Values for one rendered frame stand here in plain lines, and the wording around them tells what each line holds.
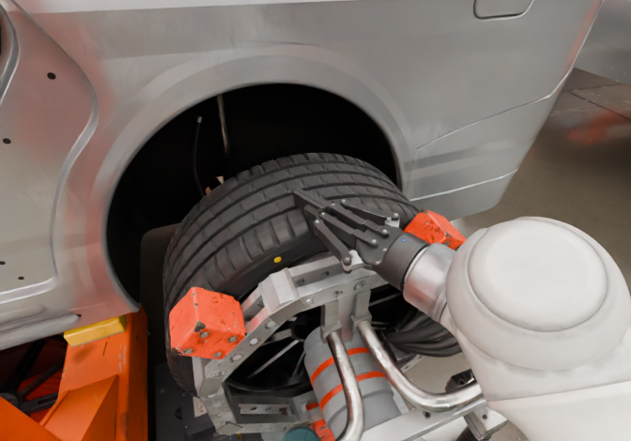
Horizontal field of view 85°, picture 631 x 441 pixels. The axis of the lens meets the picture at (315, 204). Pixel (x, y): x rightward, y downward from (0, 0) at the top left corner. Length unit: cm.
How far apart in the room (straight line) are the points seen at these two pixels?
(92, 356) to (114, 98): 70
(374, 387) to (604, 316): 51
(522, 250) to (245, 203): 50
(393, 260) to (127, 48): 54
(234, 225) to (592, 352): 52
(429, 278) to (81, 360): 94
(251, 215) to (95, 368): 66
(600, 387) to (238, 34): 65
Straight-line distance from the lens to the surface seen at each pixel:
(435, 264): 45
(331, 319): 62
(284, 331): 82
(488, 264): 24
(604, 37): 291
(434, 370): 180
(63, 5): 69
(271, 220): 59
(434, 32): 87
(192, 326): 55
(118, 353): 112
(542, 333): 24
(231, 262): 59
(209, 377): 66
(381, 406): 70
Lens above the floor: 156
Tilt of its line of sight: 40 degrees down
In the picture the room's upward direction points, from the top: straight up
